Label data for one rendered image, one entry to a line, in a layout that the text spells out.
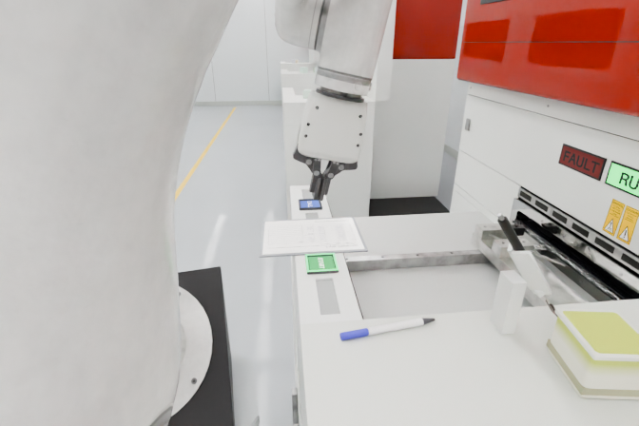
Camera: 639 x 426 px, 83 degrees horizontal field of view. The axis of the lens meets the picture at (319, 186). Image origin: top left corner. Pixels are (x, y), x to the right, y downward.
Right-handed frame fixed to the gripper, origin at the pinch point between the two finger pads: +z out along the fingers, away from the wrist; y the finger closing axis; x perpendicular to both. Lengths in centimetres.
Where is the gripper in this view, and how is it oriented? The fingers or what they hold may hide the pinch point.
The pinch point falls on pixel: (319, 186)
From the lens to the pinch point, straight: 60.3
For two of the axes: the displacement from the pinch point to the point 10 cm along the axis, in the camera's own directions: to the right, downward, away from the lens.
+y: -9.7, -1.6, -1.7
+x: 1.0, 3.7, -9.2
